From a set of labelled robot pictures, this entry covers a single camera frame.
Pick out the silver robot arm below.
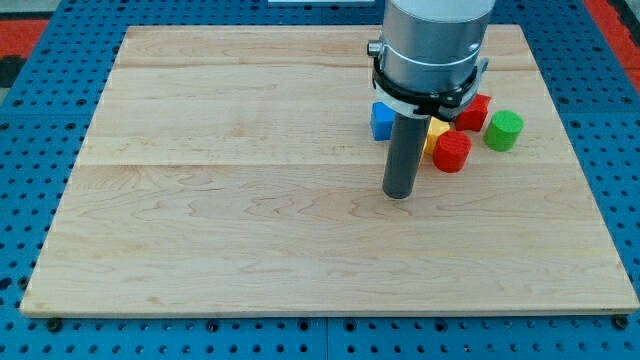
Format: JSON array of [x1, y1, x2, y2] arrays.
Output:
[[367, 0, 495, 93]]

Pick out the blue block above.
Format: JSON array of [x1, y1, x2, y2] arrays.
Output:
[[370, 102, 396, 141]]

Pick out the wooden board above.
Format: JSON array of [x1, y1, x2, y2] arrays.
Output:
[[21, 25, 639, 318]]

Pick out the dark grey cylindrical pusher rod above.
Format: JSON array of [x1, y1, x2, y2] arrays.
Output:
[[382, 114, 431, 199]]

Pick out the yellow block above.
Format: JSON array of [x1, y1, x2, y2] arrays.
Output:
[[423, 117, 451, 155]]

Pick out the red cylinder block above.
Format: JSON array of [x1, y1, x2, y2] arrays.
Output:
[[433, 130, 472, 173]]

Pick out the black and white mounting clamp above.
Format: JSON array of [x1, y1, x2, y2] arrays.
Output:
[[372, 58, 489, 122]]

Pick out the red angular block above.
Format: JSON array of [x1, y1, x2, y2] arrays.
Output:
[[454, 94, 492, 132]]

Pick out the green cylinder block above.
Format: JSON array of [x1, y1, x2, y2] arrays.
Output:
[[484, 110, 524, 152]]

